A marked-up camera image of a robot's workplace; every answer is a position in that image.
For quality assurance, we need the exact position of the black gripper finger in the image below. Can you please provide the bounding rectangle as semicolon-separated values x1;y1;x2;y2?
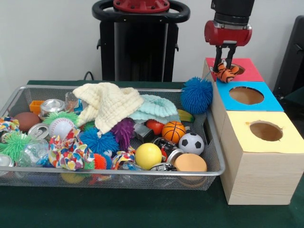
225;44;237;69
213;45;223;72

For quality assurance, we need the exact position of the small tiger plush toy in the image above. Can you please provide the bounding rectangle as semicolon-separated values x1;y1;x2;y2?
211;61;240;84

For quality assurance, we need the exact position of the mint green knitted cloth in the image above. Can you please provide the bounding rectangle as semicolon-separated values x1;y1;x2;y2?
128;94;181;124

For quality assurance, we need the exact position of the shallow metal mesh bin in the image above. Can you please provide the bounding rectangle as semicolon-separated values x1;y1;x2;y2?
0;85;226;191

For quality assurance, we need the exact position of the round container with orange lid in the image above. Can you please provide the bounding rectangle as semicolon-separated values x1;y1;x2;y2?
174;153;208;187

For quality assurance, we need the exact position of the cream knitted cloth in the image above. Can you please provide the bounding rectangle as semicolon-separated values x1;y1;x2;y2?
72;82;145;135

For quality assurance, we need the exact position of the wooden box with three holes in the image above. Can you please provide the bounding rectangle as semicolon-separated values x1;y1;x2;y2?
200;57;304;205

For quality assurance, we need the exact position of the small soccer ball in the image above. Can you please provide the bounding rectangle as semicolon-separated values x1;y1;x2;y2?
178;132;205;155

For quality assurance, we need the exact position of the dark green table cloth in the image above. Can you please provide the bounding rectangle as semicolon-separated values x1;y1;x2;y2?
0;80;304;228
284;86;304;114

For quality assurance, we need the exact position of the blue spiky ball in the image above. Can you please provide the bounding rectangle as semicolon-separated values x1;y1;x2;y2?
180;76;214;115
79;127;119;155

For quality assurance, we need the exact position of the black panel stand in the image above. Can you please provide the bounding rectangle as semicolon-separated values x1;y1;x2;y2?
273;15;304;95

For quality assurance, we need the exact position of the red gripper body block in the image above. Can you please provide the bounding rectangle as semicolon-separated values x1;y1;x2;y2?
204;20;253;47

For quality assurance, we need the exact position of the colourful patterned cloth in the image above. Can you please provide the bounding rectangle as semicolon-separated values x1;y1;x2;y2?
48;128;95;171

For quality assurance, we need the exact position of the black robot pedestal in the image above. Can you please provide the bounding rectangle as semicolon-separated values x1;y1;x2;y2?
92;0;190;83

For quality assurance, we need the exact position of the small orange basketball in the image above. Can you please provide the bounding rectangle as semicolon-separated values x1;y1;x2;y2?
161;121;186;144

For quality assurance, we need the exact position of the small baseball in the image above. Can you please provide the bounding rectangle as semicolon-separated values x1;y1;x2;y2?
48;118;76;140

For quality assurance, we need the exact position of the smooth yellow ball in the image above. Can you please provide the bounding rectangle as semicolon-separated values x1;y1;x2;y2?
134;143;163;171

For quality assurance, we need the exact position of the purple spiky ball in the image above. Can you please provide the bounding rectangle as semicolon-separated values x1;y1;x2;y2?
110;117;136;152

